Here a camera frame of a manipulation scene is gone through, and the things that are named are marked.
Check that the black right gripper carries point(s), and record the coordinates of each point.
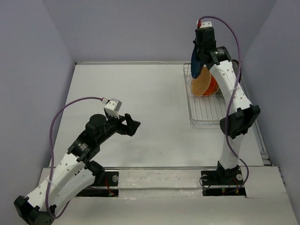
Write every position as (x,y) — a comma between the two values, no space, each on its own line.
(197,46)

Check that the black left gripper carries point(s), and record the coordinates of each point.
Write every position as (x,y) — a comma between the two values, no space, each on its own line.
(131,126)

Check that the dark blue leaf plate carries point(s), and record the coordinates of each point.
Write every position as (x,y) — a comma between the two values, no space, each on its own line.
(197,63)

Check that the grey deer plate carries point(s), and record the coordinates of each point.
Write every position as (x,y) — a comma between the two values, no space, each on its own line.
(235,65)

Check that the tan woven round plate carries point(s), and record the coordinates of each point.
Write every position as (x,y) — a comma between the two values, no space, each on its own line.
(201,83)

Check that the orange glossy plate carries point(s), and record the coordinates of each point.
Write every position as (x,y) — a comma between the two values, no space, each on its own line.
(212,88)

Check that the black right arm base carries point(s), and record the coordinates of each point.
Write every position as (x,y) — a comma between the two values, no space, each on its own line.
(212,185)

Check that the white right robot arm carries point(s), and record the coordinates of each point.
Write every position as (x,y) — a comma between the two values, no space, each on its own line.
(241,113)

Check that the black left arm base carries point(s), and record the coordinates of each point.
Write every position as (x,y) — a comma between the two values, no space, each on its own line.
(106,186)

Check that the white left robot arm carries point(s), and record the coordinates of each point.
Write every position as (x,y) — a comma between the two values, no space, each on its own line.
(76,171)

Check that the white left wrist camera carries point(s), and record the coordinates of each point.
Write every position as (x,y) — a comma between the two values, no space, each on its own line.
(112,107)

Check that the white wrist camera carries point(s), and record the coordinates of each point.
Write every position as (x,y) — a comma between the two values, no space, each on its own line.
(204,24)
(112,107)

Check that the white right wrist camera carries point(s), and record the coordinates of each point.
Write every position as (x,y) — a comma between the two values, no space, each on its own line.
(204,24)

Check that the silver wire dish rack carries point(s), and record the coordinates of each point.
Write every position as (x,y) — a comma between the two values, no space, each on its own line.
(203,110)

